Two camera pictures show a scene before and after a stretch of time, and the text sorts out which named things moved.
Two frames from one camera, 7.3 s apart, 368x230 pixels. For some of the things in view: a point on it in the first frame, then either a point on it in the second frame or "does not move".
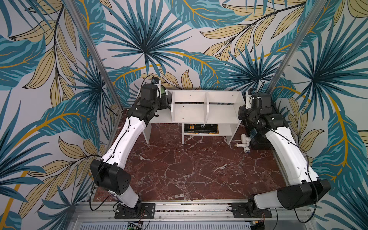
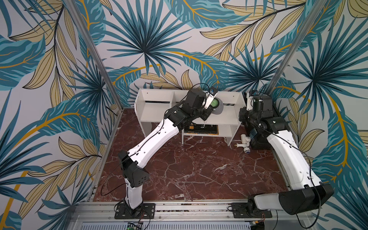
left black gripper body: (162, 101) to (206, 113)
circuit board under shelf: (201, 128) does not move
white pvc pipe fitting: (245, 143) does not move
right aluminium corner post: (296, 44) does not move
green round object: (163, 89) to (218, 105)
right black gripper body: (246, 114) does not move
